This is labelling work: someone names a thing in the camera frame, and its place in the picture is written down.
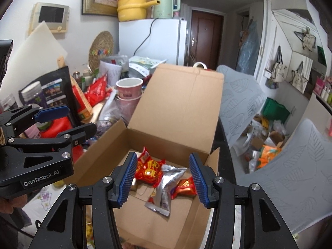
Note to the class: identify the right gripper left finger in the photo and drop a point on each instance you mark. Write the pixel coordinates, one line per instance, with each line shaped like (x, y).
(64, 225)

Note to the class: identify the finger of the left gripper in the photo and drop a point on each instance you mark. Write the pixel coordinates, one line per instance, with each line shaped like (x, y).
(14, 122)
(64, 142)

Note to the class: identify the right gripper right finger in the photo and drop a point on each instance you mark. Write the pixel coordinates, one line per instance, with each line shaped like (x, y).
(262, 226)

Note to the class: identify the red wedding egg packet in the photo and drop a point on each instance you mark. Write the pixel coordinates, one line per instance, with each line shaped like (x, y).
(148, 169)

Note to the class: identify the silver foil snack bag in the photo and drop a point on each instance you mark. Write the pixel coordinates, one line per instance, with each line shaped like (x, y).
(160, 198)

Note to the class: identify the brown cardboard box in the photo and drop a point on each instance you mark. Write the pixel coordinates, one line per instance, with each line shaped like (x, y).
(176, 116)

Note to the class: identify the small red snack packet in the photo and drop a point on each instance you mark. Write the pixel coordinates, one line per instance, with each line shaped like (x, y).
(185, 187)

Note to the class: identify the left hand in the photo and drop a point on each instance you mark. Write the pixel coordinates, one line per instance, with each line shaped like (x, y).
(7, 206)

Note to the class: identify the black label bottle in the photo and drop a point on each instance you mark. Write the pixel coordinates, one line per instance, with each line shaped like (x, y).
(33, 95)

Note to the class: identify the yellow-green pear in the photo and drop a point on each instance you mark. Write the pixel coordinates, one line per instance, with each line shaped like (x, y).
(59, 184)

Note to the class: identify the white patterned quilted tablecloth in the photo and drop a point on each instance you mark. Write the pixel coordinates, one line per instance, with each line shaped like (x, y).
(39, 206)

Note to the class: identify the white foam board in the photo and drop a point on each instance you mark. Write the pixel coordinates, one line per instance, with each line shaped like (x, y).
(36, 56)

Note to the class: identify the near grey chair cover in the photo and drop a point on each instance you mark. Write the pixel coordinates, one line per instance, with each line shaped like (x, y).
(298, 179)

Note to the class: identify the grey chair cover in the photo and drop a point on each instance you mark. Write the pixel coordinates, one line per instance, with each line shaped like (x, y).
(298, 179)
(242, 99)

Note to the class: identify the pink paper cup stack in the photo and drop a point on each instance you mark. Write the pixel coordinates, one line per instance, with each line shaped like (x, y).
(129, 94)

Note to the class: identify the far grey chair cover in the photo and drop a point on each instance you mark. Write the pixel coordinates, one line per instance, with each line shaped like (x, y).
(242, 99)

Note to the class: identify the green bag on floor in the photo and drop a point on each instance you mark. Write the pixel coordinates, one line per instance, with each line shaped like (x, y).
(272, 110)

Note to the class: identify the woven round mat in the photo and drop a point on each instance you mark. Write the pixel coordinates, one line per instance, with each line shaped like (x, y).
(102, 46)

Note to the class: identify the white refrigerator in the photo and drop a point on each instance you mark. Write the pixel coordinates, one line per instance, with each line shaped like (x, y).
(159, 39)

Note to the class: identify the yellow pot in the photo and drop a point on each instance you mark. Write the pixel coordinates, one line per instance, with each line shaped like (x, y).
(130, 10)

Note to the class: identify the green electric kettle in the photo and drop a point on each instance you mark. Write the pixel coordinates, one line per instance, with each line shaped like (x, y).
(165, 9)

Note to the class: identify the brown entrance door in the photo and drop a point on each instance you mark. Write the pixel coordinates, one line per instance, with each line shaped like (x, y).
(206, 37)

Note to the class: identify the wall intercom panel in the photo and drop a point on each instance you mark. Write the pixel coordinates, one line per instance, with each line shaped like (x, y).
(55, 16)

